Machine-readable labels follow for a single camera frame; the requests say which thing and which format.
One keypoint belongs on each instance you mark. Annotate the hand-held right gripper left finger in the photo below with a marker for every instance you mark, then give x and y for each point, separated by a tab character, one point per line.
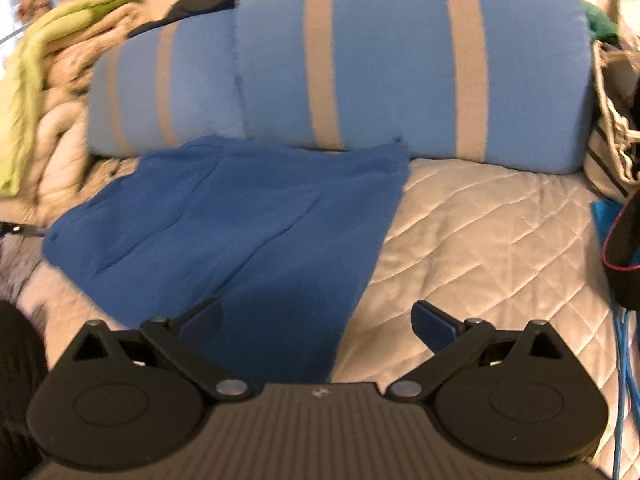
202	322

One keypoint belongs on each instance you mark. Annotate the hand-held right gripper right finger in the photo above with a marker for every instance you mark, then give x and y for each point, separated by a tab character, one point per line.
432	327

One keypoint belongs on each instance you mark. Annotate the blue and grey fleece jacket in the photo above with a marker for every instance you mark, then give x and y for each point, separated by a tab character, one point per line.
225	235

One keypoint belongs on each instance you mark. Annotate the dark cloth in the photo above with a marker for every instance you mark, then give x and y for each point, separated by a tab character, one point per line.
20	385

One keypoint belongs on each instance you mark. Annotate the grey crumpled cloth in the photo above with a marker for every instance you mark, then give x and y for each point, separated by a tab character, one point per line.
17	265

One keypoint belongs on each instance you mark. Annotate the small blue cloth piece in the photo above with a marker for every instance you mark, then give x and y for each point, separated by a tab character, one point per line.
605	220

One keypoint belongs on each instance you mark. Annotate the black bag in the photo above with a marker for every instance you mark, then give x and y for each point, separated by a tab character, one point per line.
627	240

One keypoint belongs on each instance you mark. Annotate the white duvet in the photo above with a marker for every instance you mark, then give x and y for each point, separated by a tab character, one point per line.
60	160

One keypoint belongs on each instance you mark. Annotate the blue pillow with grey stripes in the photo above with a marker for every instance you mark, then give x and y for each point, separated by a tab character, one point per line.
200	90
390	60

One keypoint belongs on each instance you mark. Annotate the striped tote bag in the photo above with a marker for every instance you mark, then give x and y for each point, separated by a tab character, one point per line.
610	155

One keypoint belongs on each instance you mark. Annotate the light green cloth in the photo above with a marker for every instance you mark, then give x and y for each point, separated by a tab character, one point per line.
20	110

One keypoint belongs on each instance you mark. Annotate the beige fluffy blanket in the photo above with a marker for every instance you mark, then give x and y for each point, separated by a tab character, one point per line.
85	45

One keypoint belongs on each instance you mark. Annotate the dark green object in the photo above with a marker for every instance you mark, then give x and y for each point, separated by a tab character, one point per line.
600	22

